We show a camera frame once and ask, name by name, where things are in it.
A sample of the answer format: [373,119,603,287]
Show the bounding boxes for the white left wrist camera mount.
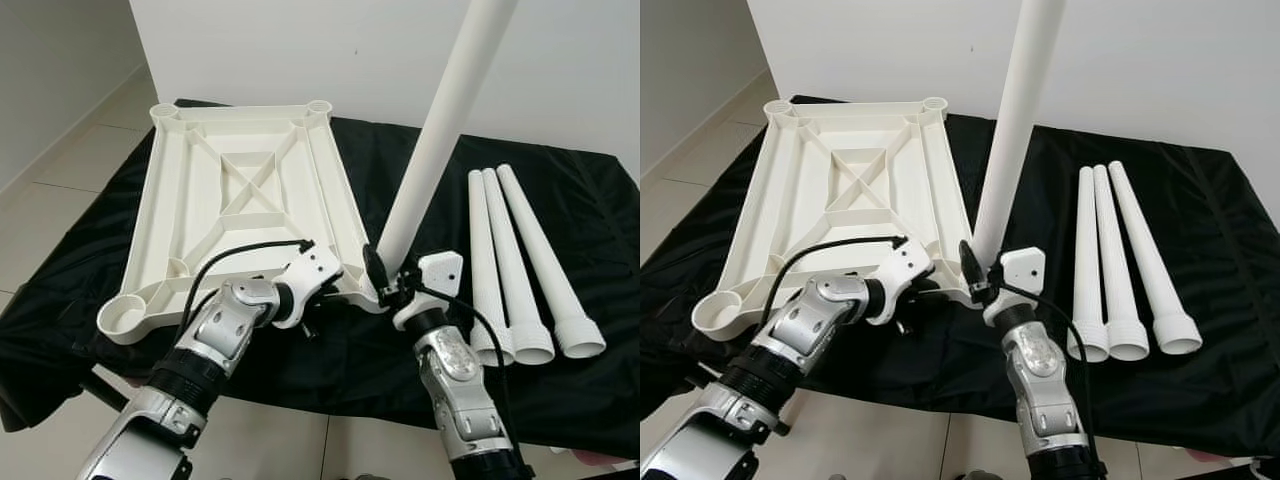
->
[272,243,343,329]
[868,238,936,326]

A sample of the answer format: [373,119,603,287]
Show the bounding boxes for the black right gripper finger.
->
[958,240,986,301]
[362,243,393,304]

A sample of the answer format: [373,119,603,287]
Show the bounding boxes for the black table stand leg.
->
[92,372,133,413]

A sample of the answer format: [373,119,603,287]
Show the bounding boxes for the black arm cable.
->
[178,237,319,346]
[410,285,526,471]
[760,235,909,331]
[995,282,1106,476]

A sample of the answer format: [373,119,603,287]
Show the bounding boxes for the white plastic table top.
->
[97,100,401,346]
[690,96,986,339]

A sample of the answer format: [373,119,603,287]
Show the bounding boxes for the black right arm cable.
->
[410,285,526,471]
[995,282,1106,476]

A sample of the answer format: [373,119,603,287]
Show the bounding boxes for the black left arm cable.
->
[760,235,909,331]
[178,237,319,346]

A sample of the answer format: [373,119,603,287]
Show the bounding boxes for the white plastic table leg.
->
[482,167,557,366]
[1107,160,1203,356]
[970,0,1071,269]
[467,170,516,368]
[496,164,608,361]
[375,0,521,279]
[1092,163,1151,361]
[1067,166,1111,363]

